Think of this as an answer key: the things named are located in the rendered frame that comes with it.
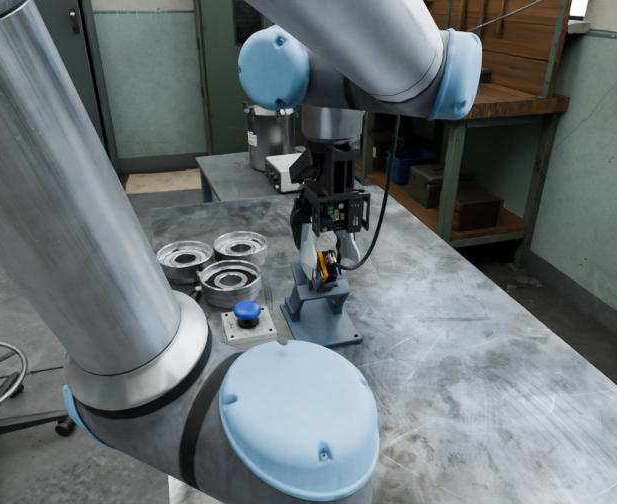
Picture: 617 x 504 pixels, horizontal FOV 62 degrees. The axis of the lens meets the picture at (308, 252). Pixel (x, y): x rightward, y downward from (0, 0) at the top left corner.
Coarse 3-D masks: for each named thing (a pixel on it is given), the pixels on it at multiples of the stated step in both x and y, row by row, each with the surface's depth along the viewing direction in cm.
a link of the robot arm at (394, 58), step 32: (256, 0) 24; (288, 0) 24; (320, 0) 25; (352, 0) 26; (384, 0) 28; (416, 0) 33; (288, 32) 29; (320, 32) 28; (352, 32) 29; (384, 32) 31; (416, 32) 34; (448, 32) 44; (352, 64) 33; (384, 64) 34; (416, 64) 37; (448, 64) 42; (480, 64) 46; (352, 96) 48; (384, 96) 42; (416, 96) 43; (448, 96) 43
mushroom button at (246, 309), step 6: (240, 306) 75; (246, 306) 75; (252, 306) 75; (258, 306) 75; (234, 312) 74; (240, 312) 74; (246, 312) 74; (252, 312) 74; (258, 312) 74; (240, 318) 74; (246, 318) 73; (252, 318) 74
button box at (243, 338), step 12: (228, 312) 79; (264, 312) 78; (228, 324) 76; (240, 324) 75; (252, 324) 75; (264, 324) 76; (228, 336) 73; (240, 336) 73; (252, 336) 73; (264, 336) 74; (276, 336) 74; (240, 348) 74
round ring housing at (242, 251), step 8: (232, 232) 105; (240, 232) 105; (248, 232) 105; (216, 240) 101; (224, 240) 104; (232, 240) 104; (256, 240) 104; (264, 240) 102; (216, 248) 101; (232, 248) 102; (240, 248) 103; (248, 248) 103; (264, 248) 99; (216, 256) 98; (224, 256) 97; (232, 256) 96; (240, 256) 96; (248, 256) 96; (256, 256) 97; (264, 256) 100; (256, 264) 99
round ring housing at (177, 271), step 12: (168, 252) 99; (180, 252) 99; (192, 252) 99; (204, 252) 99; (180, 264) 95; (192, 264) 93; (204, 264) 94; (168, 276) 93; (180, 276) 93; (192, 276) 93
